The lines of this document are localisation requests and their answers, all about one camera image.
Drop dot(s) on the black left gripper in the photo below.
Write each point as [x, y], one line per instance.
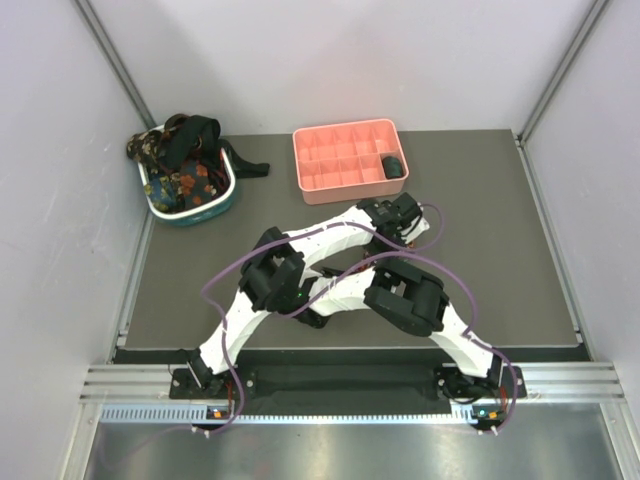
[370, 250]

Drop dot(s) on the pink compartment tray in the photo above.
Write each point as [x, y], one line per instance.
[342, 161]

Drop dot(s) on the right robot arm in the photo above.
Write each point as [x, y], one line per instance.
[413, 301]

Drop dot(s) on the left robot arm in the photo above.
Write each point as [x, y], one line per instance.
[276, 276]

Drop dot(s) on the rolled dark leaf-pattern tie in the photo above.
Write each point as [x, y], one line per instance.
[392, 167]

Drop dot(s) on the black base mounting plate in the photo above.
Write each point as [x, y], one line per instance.
[327, 383]

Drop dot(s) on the teal perforated plastic basket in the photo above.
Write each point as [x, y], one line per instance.
[196, 215]

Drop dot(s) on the black tie with orange flowers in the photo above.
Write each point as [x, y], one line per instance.
[195, 185]

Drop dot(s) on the plain black tie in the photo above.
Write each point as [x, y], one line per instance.
[199, 138]

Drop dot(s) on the blue tie with yellow flowers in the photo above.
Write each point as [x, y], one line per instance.
[165, 194]

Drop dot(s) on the dark tie with beige flowers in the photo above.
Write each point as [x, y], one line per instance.
[148, 147]

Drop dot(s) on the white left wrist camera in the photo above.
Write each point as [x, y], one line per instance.
[415, 230]

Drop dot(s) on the aluminium frame rail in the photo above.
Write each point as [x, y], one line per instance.
[140, 394]

